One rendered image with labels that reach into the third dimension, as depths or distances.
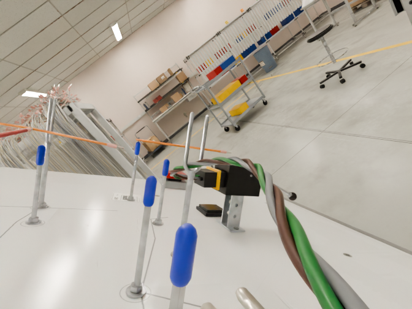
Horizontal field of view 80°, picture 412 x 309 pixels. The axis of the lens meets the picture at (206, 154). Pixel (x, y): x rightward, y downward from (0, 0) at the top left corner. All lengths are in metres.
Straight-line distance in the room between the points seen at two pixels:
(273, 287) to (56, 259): 0.19
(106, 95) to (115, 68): 0.88
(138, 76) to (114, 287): 8.40
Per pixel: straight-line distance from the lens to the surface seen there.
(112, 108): 8.56
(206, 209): 0.40
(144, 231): 0.19
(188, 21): 9.04
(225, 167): 0.33
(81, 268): 0.24
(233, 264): 0.27
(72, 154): 1.09
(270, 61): 7.41
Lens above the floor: 1.25
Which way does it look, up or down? 16 degrees down
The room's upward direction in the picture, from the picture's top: 38 degrees counter-clockwise
